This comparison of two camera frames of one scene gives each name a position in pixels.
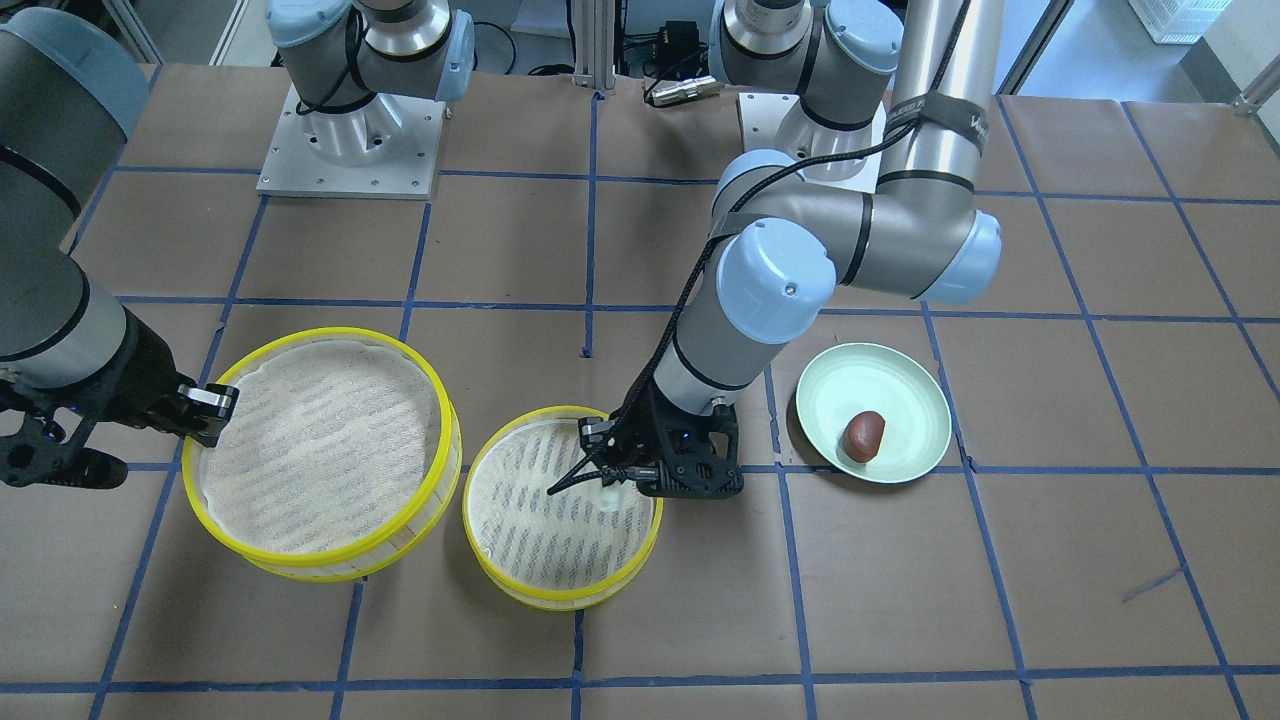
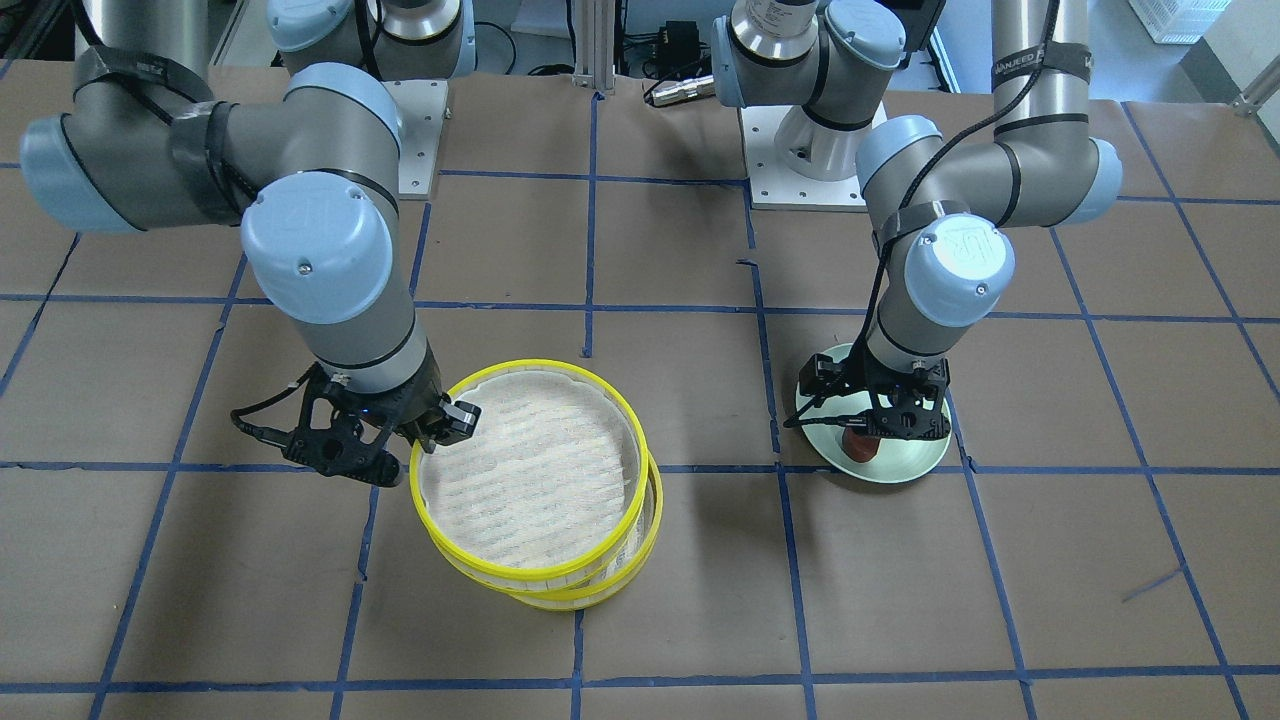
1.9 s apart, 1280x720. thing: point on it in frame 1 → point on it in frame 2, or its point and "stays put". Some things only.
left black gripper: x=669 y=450 → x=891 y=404
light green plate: x=850 y=379 stays put
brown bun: x=862 y=435 stays put
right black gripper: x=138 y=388 → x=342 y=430
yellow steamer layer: x=341 y=461 → x=548 y=487
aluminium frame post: x=594 y=36 stays put
